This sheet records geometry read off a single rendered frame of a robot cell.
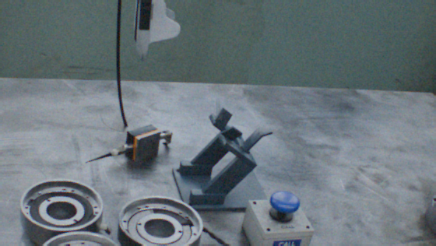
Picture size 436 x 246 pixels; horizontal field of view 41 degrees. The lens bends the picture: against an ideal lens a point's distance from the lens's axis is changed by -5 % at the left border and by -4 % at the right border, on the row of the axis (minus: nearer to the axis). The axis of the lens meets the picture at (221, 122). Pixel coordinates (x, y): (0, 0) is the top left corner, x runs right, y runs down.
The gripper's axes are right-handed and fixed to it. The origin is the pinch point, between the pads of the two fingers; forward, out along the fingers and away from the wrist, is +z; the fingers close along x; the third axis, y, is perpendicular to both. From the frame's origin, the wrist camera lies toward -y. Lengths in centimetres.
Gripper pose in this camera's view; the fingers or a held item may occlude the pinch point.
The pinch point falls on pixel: (138, 46)
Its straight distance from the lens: 88.5
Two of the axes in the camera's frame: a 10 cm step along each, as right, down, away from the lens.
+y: 9.7, 0.1, 2.2
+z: -1.1, 8.9, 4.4
